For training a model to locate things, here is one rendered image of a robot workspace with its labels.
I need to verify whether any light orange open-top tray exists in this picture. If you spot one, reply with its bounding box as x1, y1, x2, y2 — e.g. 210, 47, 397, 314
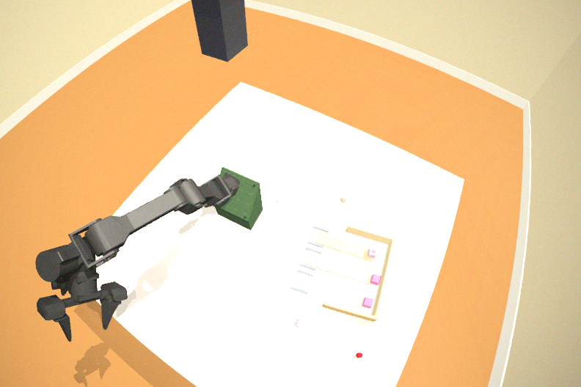
322, 223, 396, 322

